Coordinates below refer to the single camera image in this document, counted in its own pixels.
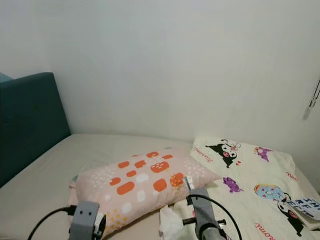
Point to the pink pillow with orange patches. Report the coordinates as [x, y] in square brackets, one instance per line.
[140, 180]

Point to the bed with cream sheet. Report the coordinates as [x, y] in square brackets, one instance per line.
[60, 170]

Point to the cream cartoon print quilt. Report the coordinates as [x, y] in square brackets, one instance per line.
[260, 172]

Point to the white book with blue letters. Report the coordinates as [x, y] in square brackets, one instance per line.
[305, 209]

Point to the teal upholstered headboard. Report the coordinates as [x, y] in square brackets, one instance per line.
[30, 125]

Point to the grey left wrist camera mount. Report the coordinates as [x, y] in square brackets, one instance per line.
[83, 220]

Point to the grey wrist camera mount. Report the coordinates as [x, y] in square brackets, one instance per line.
[83, 220]
[204, 212]

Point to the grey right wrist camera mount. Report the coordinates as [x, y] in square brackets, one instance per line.
[204, 212]

